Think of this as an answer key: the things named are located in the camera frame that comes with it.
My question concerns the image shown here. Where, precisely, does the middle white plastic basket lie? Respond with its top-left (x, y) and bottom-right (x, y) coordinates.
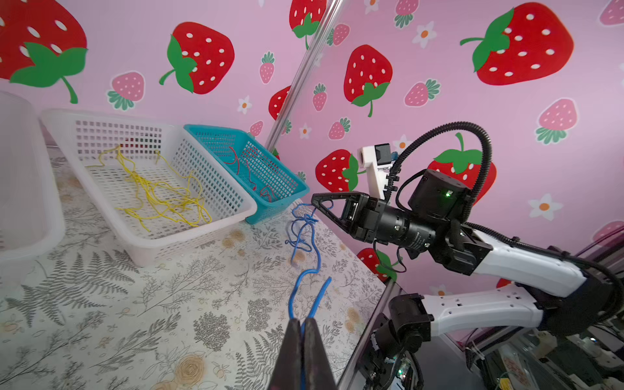
top-left (40, 109), bottom-right (257, 267)

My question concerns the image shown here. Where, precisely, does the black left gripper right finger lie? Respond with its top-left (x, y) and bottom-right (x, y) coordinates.
top-left (302, 318), bottom-right (337, 390)

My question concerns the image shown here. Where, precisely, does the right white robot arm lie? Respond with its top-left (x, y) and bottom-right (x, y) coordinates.
top-left (311, 122), bottom-right (623, 358)

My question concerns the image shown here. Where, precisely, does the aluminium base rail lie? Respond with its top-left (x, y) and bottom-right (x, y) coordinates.
top-left (338, 280), bottom-right (433, 389)

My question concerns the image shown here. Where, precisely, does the teal plastic basket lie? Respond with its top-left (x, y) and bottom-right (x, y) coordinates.
top-left (184, 124), bottom-right (310, 224)

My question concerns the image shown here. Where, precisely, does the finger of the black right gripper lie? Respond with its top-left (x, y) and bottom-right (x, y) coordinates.
top-left (311, 192), bottom-right (370, 229)

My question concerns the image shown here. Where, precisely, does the right aluminium corner post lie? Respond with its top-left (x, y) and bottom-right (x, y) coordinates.
top-left (265, 0), bottom-right (345, 151)

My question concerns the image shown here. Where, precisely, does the white plastic basket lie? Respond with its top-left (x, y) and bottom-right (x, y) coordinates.
top-left (40, 109), bottom-right (257, 267)
top-left (1, 92), bottom-right (66, 289)

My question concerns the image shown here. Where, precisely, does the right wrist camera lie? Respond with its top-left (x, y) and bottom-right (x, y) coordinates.
top-left (357, 143), bottom-right (398, 200)

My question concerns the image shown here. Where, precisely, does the left white plastic basket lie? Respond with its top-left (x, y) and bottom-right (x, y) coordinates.
top-left (1, 92), bottom-right (66, 289)

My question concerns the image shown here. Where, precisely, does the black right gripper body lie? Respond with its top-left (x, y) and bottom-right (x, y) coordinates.
top-left (339, 192), bottom-right (436, 254)

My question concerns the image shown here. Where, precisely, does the coloured cable bundle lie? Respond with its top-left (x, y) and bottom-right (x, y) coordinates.
top-left (84, 143), bottom-right (215, 234)

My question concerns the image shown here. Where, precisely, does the blue cable bundle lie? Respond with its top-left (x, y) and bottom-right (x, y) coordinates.
top-left (283, 201), bottom-right (335, 390)

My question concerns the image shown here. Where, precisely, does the red cable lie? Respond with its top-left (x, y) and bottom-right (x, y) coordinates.
top-left (221, 145), bottom-right (281, 202)

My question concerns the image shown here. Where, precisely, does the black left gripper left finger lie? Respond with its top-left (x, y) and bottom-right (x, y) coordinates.
top-left (268, 318), bottom-right (302, 390)

